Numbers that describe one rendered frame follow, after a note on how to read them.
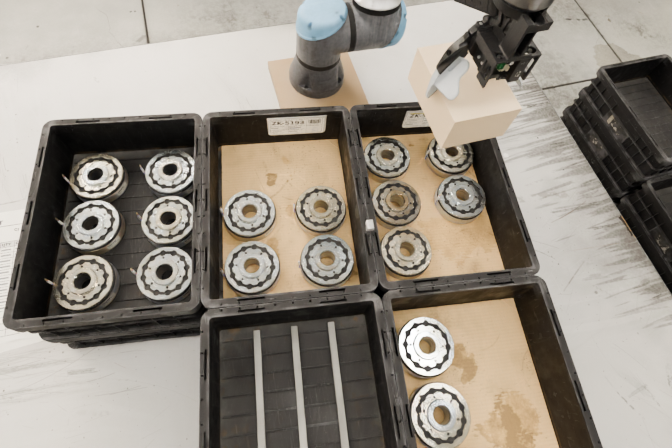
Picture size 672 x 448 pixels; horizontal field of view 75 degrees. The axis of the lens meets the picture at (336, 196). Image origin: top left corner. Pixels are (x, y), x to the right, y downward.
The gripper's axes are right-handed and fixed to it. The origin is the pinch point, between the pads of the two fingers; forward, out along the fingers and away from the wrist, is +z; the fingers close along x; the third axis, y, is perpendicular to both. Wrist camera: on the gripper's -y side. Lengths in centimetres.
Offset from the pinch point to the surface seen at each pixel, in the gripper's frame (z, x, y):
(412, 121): 22.3, -0.1, -9.4
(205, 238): 17, -48, 9
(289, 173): 27.5, -29.2, -5.8
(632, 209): 72, 87, 11
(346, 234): 27.4, -21.3, 11.0
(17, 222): 41, -90, -15
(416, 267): 24.5, -10.8, 22.0
